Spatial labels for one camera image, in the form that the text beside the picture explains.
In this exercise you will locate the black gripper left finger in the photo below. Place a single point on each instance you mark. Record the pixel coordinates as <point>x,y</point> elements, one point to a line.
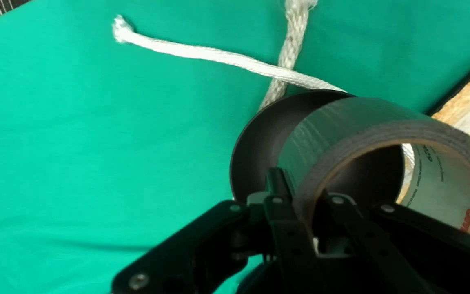
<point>228,229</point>

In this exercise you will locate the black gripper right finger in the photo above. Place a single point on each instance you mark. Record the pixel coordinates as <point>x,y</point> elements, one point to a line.
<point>419,255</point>

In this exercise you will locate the grey duct tape roll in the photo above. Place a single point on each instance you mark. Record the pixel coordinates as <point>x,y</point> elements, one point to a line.
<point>354,124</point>

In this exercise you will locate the green table cloth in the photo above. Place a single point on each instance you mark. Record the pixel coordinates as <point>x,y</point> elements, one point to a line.
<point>81,163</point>

